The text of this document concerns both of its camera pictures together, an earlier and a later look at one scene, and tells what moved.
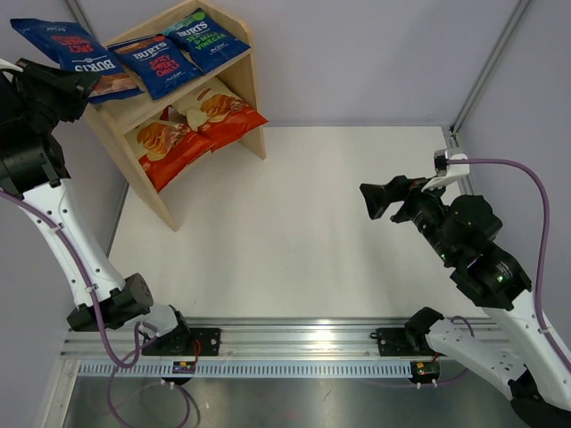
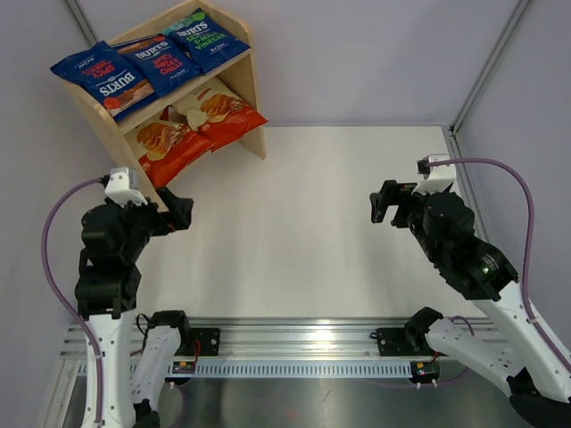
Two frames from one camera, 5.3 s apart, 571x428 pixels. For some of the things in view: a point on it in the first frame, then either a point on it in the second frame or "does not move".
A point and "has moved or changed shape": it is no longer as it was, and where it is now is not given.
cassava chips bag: (219, 113) does not move
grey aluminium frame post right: (520, 9) does not move
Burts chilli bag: (72, 47) has moved or changed shape
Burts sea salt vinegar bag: (206, 40) does not move
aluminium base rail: (252, 338) does not move
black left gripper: (73, 88) -> (177, 217)
